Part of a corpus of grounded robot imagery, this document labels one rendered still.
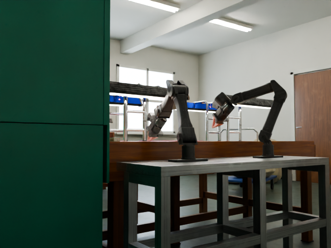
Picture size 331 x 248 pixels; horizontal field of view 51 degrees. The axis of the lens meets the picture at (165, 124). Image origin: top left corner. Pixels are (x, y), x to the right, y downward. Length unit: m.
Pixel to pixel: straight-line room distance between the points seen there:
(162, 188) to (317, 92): 5.78
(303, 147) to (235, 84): 5.55
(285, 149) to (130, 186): 1.37
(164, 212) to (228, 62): 7.28
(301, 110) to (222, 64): 2.47
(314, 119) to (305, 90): 0.59
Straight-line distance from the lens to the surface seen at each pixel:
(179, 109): 1.75
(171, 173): 1.38
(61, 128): 1.50
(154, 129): 2.10
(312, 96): 6.98
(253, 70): 7.93
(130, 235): 1.62
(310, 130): 6.96
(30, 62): 1.49
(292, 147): 2.70
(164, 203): 1.37
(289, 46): 7.47
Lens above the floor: 0.77
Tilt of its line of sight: 3 degrees up
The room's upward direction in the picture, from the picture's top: straight up
